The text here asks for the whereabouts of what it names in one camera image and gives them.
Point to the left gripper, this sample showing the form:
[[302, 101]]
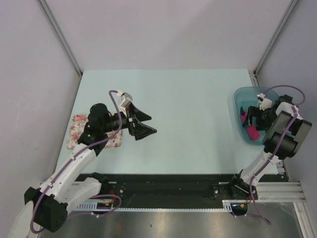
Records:
[[141, 130]]

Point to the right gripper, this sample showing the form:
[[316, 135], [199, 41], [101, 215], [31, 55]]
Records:
[[253, 111]]

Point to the pink paper napkin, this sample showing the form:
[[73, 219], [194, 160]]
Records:
[[251, 130]]

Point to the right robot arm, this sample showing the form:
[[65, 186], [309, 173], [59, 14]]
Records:
[[285, 131]]

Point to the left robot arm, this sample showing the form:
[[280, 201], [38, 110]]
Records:
[[56, 198]]

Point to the teal plastic bin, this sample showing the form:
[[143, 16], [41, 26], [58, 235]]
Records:
[[247, 96]]

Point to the floral tray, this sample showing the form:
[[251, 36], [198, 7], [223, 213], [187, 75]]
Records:
[[77, 127]]

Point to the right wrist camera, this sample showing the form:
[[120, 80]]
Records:
[[263, 102]]

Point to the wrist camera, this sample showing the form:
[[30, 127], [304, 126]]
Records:
[[125, 100], [263, 102]]

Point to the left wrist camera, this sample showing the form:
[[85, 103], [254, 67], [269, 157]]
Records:
[[125, 100]]

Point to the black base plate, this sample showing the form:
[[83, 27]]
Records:
[[177, 191]]

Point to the aluminium frame rail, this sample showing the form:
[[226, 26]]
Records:
[[280, 192]]

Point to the white cable duct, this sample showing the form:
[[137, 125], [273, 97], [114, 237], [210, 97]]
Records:
[[87, 206]]

